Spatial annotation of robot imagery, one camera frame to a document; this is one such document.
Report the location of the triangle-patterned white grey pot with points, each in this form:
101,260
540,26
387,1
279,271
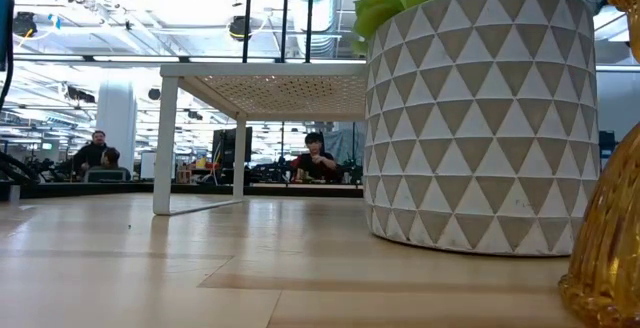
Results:
480,133

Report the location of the black round ceiling fixture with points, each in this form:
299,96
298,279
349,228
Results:
24,24
240,28

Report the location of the person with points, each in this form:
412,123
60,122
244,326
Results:
110,158
315,163
91,155

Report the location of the white background cabinet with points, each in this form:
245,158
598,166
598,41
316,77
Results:
147,165

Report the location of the silver ventilation duct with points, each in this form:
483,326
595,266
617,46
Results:
322,8

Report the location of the blue-screen computer monitor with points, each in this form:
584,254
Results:
4,8

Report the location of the light green succulent plant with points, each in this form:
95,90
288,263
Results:
385,8

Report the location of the white round building pillar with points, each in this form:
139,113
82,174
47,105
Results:
116,123

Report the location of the black background monitor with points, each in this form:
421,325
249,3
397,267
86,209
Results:
225,145

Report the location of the amber glass candle holder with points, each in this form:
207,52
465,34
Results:
615,228

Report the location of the white perforated metal shelf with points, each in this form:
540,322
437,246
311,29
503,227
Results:
260,70

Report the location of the dark blue background panel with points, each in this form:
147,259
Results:
606,148

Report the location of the grey office chair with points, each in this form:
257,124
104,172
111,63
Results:
107,175

